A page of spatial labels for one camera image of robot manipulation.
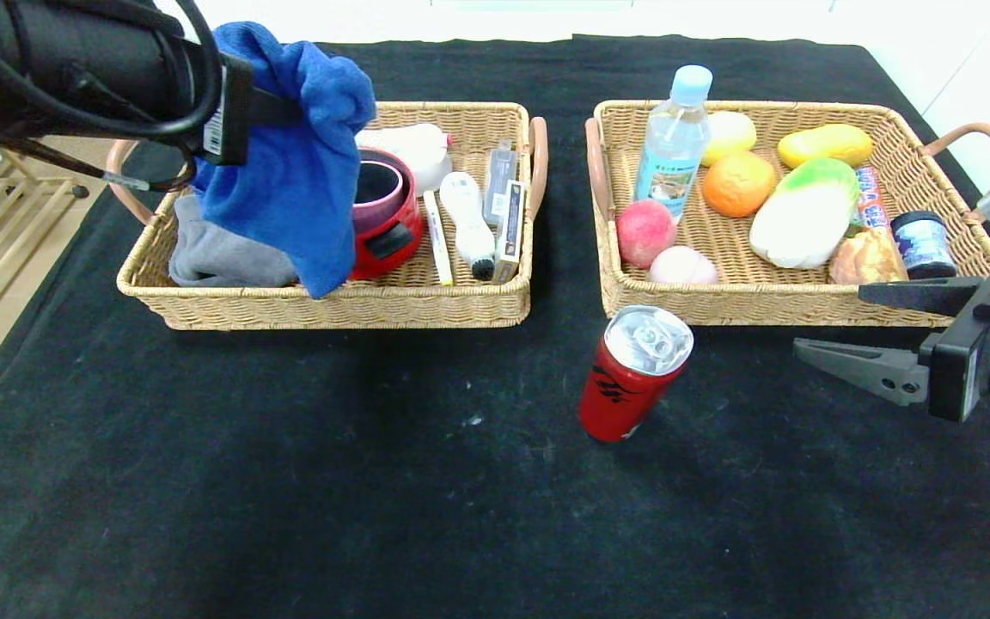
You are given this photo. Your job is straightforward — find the yellow mango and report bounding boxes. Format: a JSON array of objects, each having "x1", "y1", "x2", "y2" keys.
[{"x1": 776, "y1": 124, "x2": 874, "y2": 170}]

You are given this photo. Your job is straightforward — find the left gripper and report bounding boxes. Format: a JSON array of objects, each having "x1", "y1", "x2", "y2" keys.
[{"x1": 74, "y1": 15, "x2": 304, "y2": 167}]

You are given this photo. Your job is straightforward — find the white tube pink cap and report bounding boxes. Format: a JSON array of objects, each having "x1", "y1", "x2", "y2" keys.
[{"x1": 356, "y1": 123, "x2": 455, "y2": 151}]

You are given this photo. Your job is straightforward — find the clear water bottle blue cap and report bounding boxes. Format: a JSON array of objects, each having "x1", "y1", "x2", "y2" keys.
[{"x1": 635, "y1": 64, "x2": 714, "y2": 226}]

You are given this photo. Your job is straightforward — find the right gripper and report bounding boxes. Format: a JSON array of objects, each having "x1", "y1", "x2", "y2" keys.
[{"x1": 792, "y1": 269, "x2": 990, "y2": 424}]

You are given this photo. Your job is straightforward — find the blue microfibre cloth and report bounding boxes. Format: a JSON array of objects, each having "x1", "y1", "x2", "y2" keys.
[{"x1": 192, "y1": 21, "x2": 377, "y2": 299}]

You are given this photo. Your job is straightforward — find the white brush-tip bottle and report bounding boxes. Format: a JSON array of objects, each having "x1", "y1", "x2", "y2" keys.
[{"x1": 439, "y1": 171, "x2": 498, "y2": 282}]

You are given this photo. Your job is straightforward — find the pink saucepan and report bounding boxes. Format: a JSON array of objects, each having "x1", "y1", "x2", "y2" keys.
[{"x1": 351, "y1": 160, "x2": 407, "y2": 236}]

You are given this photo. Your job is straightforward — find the cream and black card box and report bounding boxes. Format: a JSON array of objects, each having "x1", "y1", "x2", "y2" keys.
[{"x1": 493, "y1": 179, "x2": 528, "y2": 285}]

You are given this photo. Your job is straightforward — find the red peach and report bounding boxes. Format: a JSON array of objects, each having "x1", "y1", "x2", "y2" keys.
[{"x1": 616, "y1": 199, "x2": 680, "y2": 271}]

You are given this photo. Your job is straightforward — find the red cooking pot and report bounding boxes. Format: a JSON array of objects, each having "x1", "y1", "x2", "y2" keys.
[{"x1": 347, "y1": 147, "x2": 425, "y2": 281}]

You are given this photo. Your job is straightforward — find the pale pink peach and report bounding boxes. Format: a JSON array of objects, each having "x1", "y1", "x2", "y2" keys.
[{"x1": 648, "y1": 246, "x2": 720, "y2": 285}]

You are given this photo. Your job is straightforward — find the cream marker pen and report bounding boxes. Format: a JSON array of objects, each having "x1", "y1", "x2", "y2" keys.
[{"x1": 423, "y1": 189, "x2": 455, "y2": 287}]

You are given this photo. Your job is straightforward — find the toy napa cabbage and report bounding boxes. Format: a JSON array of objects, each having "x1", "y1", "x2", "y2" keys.
[{"x1": 749, "y1": 157, "x2": 861, "y2": 269}]

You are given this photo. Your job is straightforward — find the yellow lemon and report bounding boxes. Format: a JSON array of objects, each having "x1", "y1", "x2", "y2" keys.
[{"x1": 706, "y1": 111, "x2": 758, "y2": 168}]

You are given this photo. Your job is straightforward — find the orange fruit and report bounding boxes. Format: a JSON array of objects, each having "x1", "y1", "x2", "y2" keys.
[{"x1": 702, "y1": 151, "x2": 779, "y2": 219}]

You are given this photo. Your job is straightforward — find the brown bread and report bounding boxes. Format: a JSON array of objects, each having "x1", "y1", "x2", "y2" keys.
[{"x1": 828, "y1": 225, "x2": 907, "y2": 286}]

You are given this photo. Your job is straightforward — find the red soda can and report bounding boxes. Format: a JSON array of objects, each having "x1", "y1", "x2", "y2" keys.
[{"x1": 579, "y1": 305, "x2": 695, "y2": 444}]

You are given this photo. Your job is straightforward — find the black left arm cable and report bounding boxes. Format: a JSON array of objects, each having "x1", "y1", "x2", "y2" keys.
[{"x1": 0, "y1": 0, "x2": 227, "y2": 194}]

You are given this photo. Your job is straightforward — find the wicker basket brown handles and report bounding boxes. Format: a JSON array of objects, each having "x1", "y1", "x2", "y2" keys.
[
  {"x1": 585, "y1": 99, "x2": 990, "y2": 328},
  {"x1": 106, "y1": 101, "x2": 550, "y2": 332}
]

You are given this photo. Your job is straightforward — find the dark blue jar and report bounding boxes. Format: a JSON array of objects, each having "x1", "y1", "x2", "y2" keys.
[{"x1": 890, "y1": 211, "x2": 958, "y2": 280}]

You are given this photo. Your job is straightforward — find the grey cloth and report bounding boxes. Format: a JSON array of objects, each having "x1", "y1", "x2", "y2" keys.
[{"x1": 170, "y1": 193, "x2": 300, "y2": 289}]

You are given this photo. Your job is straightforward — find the black table cloth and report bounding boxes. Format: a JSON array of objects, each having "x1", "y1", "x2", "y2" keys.
[{"x1": 0, "y1": 36, "x2": 990, "y2": 619}]

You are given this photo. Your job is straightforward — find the orange and blue snack packet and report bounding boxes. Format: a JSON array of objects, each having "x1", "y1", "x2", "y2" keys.
[{"x1": 854, "y1": 167, "x2": 891, "y2": 229}]

